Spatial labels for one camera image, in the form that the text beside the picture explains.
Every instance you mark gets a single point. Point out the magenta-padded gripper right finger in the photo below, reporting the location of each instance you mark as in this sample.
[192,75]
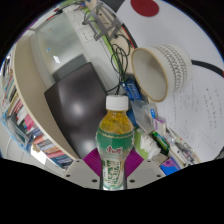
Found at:
[146,170]

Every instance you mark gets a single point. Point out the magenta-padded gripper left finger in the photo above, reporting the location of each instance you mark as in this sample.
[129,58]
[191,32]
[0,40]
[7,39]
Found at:
[80,171]

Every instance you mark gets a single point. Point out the green-labelled drink bottle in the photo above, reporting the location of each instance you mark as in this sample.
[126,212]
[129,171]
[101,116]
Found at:
[115,140]

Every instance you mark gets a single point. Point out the white tissue pack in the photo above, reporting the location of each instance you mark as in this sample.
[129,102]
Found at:
[147,146]

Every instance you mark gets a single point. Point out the clear plastic box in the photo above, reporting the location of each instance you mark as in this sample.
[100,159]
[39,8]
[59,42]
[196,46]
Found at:
[144,115]

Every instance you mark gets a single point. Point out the black computer monitor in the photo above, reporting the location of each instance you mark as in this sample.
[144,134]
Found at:
[75,106]

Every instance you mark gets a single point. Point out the shelf unit with books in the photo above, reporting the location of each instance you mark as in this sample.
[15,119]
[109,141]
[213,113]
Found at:
[30,110]

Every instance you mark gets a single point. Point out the white paper sheet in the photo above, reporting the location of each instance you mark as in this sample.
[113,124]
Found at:
[200,110]

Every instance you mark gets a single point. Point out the blue electronics box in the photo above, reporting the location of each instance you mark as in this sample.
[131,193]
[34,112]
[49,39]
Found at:
[131,90]

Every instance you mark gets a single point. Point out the white patterned ceramic cup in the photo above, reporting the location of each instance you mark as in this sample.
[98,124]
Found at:
[173,66]

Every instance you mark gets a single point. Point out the grey metal laptop stand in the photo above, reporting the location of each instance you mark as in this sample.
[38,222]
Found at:
[103,20]

